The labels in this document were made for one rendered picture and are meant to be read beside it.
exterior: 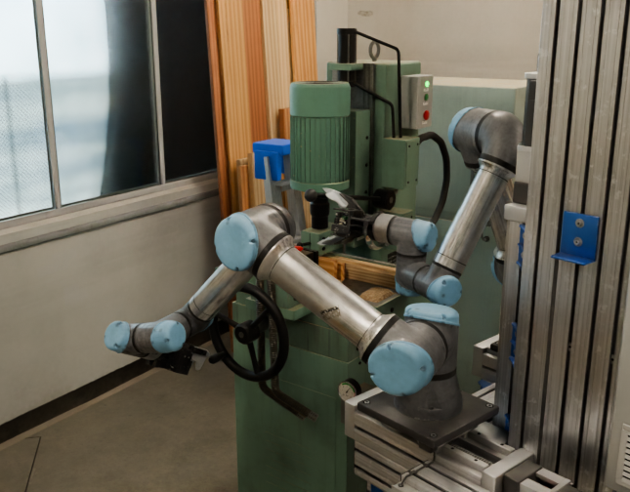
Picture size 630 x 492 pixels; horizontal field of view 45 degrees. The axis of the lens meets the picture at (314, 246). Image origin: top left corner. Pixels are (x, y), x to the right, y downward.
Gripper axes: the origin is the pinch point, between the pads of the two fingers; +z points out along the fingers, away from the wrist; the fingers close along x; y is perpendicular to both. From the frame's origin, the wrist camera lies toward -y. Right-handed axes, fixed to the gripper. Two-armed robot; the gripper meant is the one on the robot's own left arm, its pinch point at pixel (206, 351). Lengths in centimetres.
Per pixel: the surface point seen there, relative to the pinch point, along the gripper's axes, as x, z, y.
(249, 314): -4.7, 19.2, -14.1
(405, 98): 23, 25, -91
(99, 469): -77, 51, 57
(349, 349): 31.9, 20.7, -12.4
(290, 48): -121, 128, -163
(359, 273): 25.3, 25.1, -34.8
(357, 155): 17, 18, -69
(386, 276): 34, 25, -36
